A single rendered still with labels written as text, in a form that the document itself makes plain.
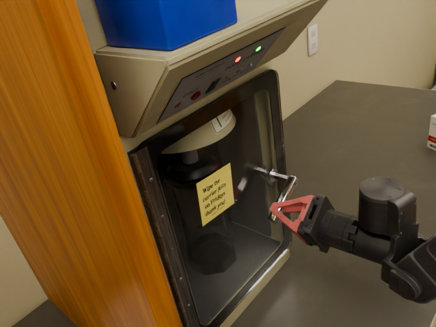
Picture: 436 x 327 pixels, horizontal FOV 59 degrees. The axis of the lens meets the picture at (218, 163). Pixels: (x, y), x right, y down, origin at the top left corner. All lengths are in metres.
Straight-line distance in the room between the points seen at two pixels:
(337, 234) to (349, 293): 0.26
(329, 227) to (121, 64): 0.39
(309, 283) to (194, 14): 0.64
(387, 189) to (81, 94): 0.40
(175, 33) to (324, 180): 0.86
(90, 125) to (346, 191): 0.87
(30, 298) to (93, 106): 0.75
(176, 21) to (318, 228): 0.39
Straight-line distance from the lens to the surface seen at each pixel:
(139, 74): 0.39
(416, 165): 1.24
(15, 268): 0.99
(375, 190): 0.56
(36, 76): 0.37
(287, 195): 0.68
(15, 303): 1.03
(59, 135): 0.39
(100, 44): 0.45
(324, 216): 0.63
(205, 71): 0.43
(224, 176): 0.61
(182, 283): 0.62
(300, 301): 0.84
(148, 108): 0.40
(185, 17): 0.37
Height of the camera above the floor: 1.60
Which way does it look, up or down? 31 degrees down
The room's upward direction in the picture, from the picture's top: 11 degrees counter-clockwise
